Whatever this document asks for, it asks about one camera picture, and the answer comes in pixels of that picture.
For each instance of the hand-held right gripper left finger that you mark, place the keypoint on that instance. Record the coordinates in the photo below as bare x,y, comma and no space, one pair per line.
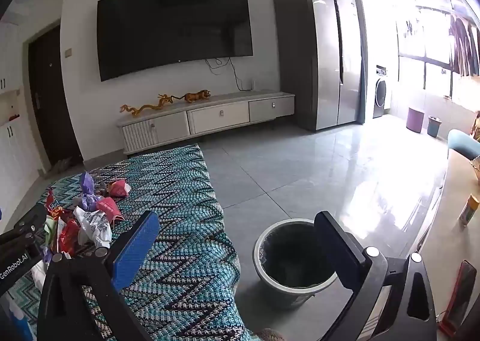
135,247

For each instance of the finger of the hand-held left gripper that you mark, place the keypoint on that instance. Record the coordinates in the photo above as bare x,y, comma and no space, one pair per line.
26,226

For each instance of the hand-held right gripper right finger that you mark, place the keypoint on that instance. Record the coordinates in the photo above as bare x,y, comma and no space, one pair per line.
337,251

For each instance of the green and white wrapper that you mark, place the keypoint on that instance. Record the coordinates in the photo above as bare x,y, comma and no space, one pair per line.
50,230

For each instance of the shiny red wrapper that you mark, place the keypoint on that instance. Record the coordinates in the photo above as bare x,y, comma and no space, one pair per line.
69,236

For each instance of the white printed wrapper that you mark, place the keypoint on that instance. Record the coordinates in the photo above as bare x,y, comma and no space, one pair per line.
93,226

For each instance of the pink packet with red label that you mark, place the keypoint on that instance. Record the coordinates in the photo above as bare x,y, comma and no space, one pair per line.
108,208

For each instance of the grey round trash bin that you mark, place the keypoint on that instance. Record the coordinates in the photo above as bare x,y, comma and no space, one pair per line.
288,251

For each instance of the red and blue wrapper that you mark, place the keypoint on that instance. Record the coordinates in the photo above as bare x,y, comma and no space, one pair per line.
56,208

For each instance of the pink wrapper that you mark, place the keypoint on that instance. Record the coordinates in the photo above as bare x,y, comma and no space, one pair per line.
119,188

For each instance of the lilac crumpled wrapper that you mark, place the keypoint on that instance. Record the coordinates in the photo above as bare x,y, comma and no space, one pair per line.
90,201

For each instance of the small dark brown wrapper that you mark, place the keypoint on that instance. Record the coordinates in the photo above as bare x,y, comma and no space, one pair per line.
102,189

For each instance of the teal zigzag knitted blanket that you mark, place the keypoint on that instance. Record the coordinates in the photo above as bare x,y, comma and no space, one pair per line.
187,206

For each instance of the grey slippers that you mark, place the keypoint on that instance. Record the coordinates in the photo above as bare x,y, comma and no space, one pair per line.
65,165

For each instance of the white tall cabinet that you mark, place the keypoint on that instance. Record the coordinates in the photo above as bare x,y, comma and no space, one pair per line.
15,153

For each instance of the purple wrapper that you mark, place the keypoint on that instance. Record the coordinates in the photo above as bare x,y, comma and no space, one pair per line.
88,181

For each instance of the beige knit item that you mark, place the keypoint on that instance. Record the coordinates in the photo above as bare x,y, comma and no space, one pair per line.
270,336

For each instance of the beige table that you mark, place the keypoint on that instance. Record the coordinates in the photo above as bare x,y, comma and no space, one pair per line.
446,213

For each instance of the dark brown door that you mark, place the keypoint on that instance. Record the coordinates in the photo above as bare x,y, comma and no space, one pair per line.
52,101

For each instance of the yellow-capped bottle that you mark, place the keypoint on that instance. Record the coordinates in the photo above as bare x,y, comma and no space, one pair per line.
470,211

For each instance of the golden dragon figurine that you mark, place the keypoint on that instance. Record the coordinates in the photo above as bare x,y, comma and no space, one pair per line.
150,105

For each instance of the purple round stool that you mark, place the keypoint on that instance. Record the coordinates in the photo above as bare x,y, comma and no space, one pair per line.
415,119

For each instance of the white television cabinet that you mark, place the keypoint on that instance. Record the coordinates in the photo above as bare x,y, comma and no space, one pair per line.
217,114

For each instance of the blue bucket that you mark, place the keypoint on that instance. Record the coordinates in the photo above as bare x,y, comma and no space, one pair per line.
434,127

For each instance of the white washing machine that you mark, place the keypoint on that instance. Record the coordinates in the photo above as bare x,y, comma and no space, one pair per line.
381,95

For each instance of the golden tiger figurine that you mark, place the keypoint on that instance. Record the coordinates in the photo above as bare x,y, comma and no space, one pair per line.
197,96

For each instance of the blue armchair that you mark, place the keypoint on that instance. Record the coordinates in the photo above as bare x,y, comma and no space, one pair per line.
461,142

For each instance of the grey double-door refrigerator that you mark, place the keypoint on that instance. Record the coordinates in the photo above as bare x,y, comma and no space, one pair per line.
322,56

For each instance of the balcony window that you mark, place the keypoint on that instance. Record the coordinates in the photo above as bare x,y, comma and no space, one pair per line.
431,63

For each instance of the hanging blue shirt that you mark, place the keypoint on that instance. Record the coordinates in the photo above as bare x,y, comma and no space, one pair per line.
456,45

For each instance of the hanging black garment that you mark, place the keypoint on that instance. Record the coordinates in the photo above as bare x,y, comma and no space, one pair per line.
476,52

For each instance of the black wall television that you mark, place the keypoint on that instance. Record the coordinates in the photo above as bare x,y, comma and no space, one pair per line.
172,30

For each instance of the clothes drying rail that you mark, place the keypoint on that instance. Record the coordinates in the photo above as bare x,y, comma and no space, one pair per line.
438,1

